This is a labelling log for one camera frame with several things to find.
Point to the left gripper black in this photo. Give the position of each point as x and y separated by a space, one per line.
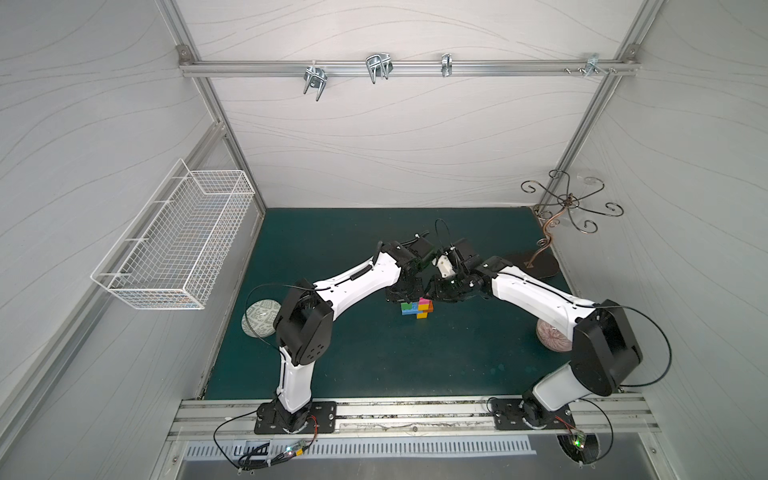
411 288

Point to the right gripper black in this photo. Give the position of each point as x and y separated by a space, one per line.
454 289

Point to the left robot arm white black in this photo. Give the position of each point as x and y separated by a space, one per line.
305 321

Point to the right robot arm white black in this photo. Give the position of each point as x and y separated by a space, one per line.
604 348

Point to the metal ornament stand dark base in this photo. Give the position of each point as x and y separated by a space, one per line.
542 263

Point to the pink ribbed round coaster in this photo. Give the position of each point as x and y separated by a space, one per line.
552 338

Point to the green patterned round coaster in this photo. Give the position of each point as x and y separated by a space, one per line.
258 319

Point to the metal clamp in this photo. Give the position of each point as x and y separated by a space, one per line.
315 78
446 65
592 67
379 66

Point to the aluminium cross bar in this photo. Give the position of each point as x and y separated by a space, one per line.
402 68

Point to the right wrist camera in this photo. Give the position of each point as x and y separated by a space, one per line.
447 265

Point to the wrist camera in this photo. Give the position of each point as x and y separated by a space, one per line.
422 249
447 265

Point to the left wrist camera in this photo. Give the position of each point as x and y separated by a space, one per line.
422 249

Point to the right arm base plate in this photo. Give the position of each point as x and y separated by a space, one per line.
510 414

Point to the white slotted cable duct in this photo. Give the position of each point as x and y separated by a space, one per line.
368 448

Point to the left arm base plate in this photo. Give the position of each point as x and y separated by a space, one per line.
324 417

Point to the white wire basket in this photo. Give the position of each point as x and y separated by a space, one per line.
172 252

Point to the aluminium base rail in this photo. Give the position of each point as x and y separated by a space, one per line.
225 420

